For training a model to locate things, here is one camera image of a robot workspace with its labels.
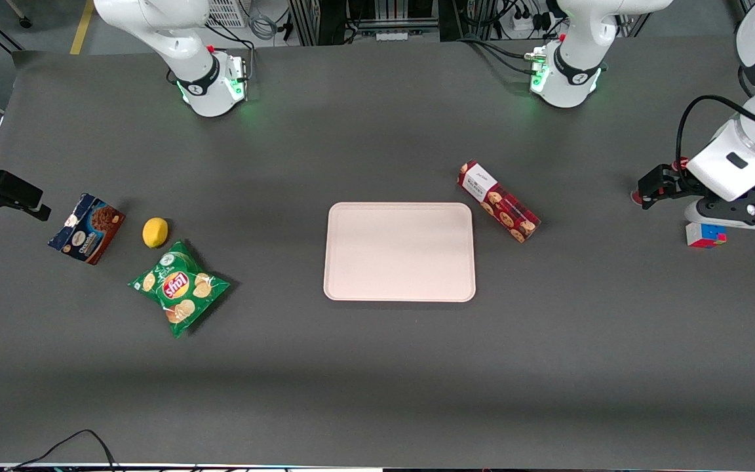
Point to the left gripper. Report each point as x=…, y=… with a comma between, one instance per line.
x=671, y=181

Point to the red cookie box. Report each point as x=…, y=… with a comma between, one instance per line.
x=499, y=202

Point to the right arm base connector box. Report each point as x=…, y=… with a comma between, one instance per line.
x=238, y=75

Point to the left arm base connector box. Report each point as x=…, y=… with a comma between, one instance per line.
x=537, y=69

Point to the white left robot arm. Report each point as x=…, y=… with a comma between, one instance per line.
x=577, y=39

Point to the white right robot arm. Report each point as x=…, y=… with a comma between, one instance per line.
x=181, y=39

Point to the blue chocolate cookie box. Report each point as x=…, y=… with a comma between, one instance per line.
x=88, y=229

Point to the white perforated box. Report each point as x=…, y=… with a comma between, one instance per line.
x=227, y=12

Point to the pink plastic tray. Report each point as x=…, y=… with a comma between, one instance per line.
x=398, y=252

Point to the red bottle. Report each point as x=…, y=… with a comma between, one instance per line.
x=634, y=196

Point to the colourful puzzle cube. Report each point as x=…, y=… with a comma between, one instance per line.
x=705, y=237

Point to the yellow lemon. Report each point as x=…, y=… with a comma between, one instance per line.
x=155, y=233

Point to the green chips bag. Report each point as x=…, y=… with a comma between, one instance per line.
x=179, y=287

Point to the small white power strip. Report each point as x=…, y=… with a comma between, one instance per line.
x=392, y=35

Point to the dark equipment rack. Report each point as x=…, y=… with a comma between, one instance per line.
x=384, y=13

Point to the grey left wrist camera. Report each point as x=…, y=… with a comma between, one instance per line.
x=752, y=211

